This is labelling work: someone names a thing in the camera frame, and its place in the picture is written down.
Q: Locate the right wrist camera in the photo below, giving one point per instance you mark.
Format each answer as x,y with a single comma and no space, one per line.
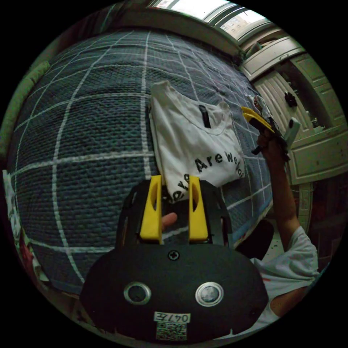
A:
292,133

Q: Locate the bed with blue checked quilt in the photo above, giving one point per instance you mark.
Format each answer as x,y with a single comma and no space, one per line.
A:
95,136

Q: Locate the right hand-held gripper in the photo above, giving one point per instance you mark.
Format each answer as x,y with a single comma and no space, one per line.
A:
278,140

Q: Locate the person's right hand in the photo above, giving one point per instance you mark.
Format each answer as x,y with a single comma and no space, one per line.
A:
273,156

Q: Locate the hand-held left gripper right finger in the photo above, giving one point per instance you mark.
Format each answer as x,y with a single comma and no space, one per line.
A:
198,223

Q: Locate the cream panelled cupboard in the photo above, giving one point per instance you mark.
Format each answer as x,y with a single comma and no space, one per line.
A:
312,108

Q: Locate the person's left hand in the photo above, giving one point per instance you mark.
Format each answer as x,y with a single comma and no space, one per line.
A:
169,218

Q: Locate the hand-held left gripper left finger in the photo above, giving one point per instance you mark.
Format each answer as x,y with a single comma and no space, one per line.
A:
151,217

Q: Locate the window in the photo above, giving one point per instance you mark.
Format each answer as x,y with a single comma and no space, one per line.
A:
217,13

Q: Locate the white printed short sleeve shirt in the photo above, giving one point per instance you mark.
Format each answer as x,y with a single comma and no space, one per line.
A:
190,141

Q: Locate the person's right forearm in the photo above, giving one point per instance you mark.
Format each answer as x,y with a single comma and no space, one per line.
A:
284,201

